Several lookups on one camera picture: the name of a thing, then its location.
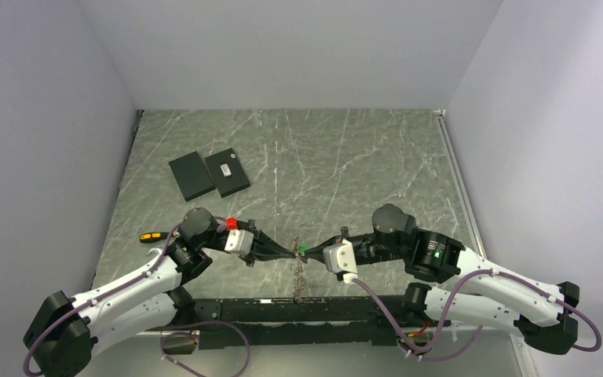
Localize silver keyring chain with keys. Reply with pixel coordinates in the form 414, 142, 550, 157
290, 236, 310, 304

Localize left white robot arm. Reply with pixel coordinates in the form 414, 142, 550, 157
22, 207, 296, 376

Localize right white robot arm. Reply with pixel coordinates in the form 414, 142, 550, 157
303, 203, 579, 355

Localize black box with label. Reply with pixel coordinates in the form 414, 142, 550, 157
205, 148, 250, 198

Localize black box lid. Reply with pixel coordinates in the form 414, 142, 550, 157
168, 152, 215, 202

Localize silver wrench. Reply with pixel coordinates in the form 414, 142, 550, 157
146, 248, 163, 258

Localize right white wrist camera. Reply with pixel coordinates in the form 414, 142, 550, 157
323, 240, 358, 284

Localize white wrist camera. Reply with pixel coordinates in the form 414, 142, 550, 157
323, 240, 358, 284
224, 229, 254, 256

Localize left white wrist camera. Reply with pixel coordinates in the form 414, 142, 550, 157
224, 229, 254, 256

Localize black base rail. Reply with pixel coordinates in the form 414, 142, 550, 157
164, 296, 399, 350

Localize aluminium frame rail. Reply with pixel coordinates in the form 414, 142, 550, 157
433, 109, 524, 330

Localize yellow handled screwdriver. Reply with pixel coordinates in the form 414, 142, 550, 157
138, 231, 179, 244

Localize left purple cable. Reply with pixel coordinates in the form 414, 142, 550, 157
22, 215, 253, 377

